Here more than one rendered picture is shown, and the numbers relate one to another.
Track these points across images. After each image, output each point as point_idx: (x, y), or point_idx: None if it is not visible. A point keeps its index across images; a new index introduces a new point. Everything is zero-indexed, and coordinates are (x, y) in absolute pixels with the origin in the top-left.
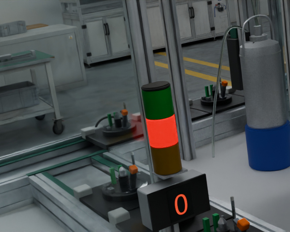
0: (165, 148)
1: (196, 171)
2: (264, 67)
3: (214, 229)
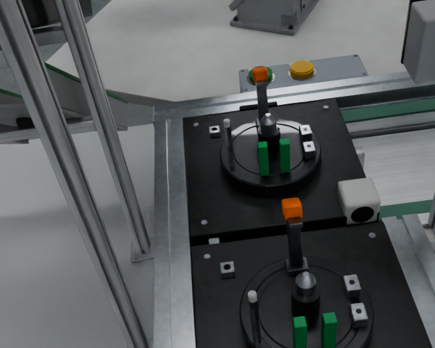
0: None
1: (422, 9)
2: None
3: (306, 346)
